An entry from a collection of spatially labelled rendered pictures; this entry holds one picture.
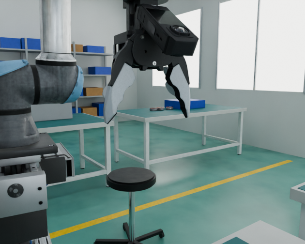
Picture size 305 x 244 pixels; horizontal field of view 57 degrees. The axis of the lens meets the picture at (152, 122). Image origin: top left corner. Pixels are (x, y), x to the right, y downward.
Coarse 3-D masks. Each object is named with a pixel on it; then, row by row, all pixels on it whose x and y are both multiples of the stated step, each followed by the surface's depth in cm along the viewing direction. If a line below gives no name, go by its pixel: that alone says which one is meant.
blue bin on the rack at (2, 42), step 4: (0, 40) 546; (4, 40) 550; (8, 40) 553; (12, 40) 557; (16, 40) 562; (0, 44) 547; (4, 44) 550; (8, 44) 554; (12, 44) 558; (16, 44) 563; (20, 48) 568
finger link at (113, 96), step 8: (120, 72) 41; (128, 72) 41; (120, 80) 41; (128, 80) 41; (104, 88) 46; (112, 88) 40; (120, 88) 41; (104, 96) 44; (112, 96) 41; (120, 96) 41; (104, 104) 42; (112, 104) 41; (104, 112) 42; (112, 112) 41; (104, 120) 42
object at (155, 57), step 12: (132, 0) 44; (144, 0) 42; (156, 0) 43; (132, 12) 45; (132, 24) 46; (120, 36) 45; (132, 36) 41; (144, 36) 41; (120, 48) 46; (132, 48) 41; (144, 48) 41; (156, 48) 42; (144, 60) 42; (156, 60) 43; (168, 60) 44
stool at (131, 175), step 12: (120, 168) 206; (132, 168) 206; (144, 168) 206; (108, 180) 186; (120, 180) 183; (132, 180) 183; (144, 180) 183; (132, 192) 194; (132, 204) 195; (132, 216) 197; (132, 228) 198; (96, 240) 202; (108, 240) 202; (120, 240) 202; (132, 240) 199
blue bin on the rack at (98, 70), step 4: (88, 68) 697; (92, 68) 676; (96, 68) 666; (100, 68) 672; (104, 68) 678; (108, 68) 685; (88, 72) 699; (92, 72) 678; (96, 72) 668; (100, 72) 674; (104, 72) 679; (108, 72) 686
